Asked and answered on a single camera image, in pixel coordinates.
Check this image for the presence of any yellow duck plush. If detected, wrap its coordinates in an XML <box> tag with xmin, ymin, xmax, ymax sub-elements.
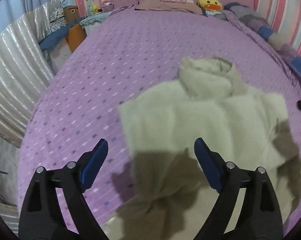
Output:
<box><xmin>197</xmin><ymin>0</ymin><xmax>223</xmax><ymax>11</ymax></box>

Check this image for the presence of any brown pillow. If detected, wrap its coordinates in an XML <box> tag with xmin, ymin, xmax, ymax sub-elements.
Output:
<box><xmin>136</xmin><ymin>0</ymin><xmax>202</xmax><ymax>15</ymax></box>

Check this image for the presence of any beige fleece garment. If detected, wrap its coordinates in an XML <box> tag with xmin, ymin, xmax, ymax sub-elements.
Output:
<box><xmin>103</xmin><ymin>57</ymin><xmax>301</xmax><ymax>239</ymax></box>

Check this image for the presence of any brown cardboard box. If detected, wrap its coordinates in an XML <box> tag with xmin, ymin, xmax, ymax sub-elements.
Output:
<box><xmin>63</xmin><ymin>5</ymin><xmax>80</xmax><ymax>24</ymax></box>

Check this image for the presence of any patchwork quilt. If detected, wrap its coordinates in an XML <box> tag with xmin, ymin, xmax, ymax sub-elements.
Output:
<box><xmin>224</xmin><ymin>2</ymin><xmax>301</xmax><ymax>78</ymax></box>

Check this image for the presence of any silver striped curtain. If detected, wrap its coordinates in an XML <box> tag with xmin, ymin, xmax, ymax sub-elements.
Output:
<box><xmin>0</xmin><ymin>0</ymin><xmax>61</xmax><ymax>147</ymax></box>

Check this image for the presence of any purple diamond-pattern bedsheet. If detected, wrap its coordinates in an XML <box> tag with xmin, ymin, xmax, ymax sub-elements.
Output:
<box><xmin>17</xmin><ymin>8</ymin><xmax>301</xmax><ymax>228</ymax></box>

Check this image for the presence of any blue cloth on stand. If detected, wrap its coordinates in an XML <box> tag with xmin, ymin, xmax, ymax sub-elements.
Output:
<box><xmin>39</xmin><ymin>17</ymin><xmax>84</xmax><ymax>52</ymax></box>

